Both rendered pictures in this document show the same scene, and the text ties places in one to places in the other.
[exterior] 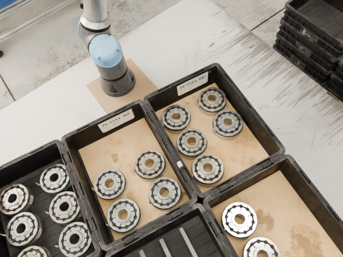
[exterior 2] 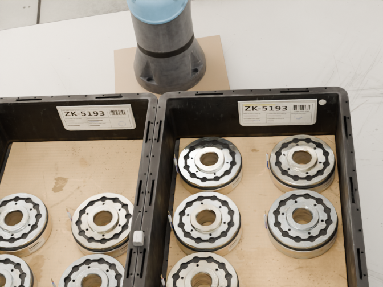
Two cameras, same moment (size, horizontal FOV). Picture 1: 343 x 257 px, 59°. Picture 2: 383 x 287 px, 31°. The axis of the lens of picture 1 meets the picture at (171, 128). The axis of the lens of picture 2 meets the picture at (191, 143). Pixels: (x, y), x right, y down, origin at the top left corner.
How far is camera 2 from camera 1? 0.35 m
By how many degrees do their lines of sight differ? 20
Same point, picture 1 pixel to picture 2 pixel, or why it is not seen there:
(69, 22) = not seen: outside the picture
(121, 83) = (165, 66)
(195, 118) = (250, 183)
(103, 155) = (43, 171)
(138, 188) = (59, 258)
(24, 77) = not seen: hidden behind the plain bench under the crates
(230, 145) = (284, 267)
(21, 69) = (77, 8)
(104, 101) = (123, 90)
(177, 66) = (301, 85)
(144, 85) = not seen: hidden behind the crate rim
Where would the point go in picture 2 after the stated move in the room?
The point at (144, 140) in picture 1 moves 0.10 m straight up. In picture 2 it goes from (129, 180) to (117, 141)
